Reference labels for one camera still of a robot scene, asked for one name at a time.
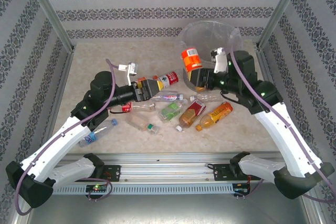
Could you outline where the red and white label bottle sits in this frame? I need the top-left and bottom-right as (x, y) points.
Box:
(153, 71), (184, 89)

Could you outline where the wide orange label bottle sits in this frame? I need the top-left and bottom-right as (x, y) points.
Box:
(181, 47), (203, 74)

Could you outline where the red gold label tea bottle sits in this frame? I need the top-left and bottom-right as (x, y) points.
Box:
(175, 100), (207, 132)

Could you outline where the clear square bottle green cap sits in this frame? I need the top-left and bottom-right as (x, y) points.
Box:
(125, 114), (160, 136)

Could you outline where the clear plastic bin liner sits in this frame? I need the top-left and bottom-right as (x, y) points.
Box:
(175, 20), (243, 70)

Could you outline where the clear bottle with purple label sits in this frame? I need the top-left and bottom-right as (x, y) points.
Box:
(150, 90), (184, 103)

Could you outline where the clear bottle with white cap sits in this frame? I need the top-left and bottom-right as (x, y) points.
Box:
(189, 92), (224, 103)

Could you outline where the green label plastic bottle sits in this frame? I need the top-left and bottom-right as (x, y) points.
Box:
(158, 98), (189, 123)

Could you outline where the clear bottle with red label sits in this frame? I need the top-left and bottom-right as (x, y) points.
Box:
(121, 102), (158, 114)

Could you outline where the orange juice bottle orange cap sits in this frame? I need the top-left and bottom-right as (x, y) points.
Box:
(195, 101), (234, 132)

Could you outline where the clear bottle with blue cap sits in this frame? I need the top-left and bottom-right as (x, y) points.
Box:
(78, 118), (119, 148)

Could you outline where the small circuit board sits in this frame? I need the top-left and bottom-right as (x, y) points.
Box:
(233, 183), (252, 196)
(86, 184), (109, 193)

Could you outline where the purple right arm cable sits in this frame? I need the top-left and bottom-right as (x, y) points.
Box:
(229, 47), (336, 204)

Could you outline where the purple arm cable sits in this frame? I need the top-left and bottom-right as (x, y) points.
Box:
(14, 58), (118, 216)
(229, 47), (336, 204)

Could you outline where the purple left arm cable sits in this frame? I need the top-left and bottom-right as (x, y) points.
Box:
(14, 58), (118, 216)

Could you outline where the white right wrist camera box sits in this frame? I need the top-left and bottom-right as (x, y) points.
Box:
(211, 47), (228, 74)

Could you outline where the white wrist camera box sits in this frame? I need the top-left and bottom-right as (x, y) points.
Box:
(211, 47), (228, 74)
(118, 61), (139, 84)

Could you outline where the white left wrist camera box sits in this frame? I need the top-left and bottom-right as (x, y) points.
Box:
(118, 61), (139, 84)

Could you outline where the aluminium frame post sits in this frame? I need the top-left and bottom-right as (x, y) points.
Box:
(22, 0), (76, 51)
(256, 0), (307, 50)

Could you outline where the aluminium front rail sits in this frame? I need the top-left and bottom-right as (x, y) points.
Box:
(54, 152), (288, 183)

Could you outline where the slotted grey cable duct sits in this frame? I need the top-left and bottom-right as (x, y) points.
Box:
(54, 183), (235, 195)

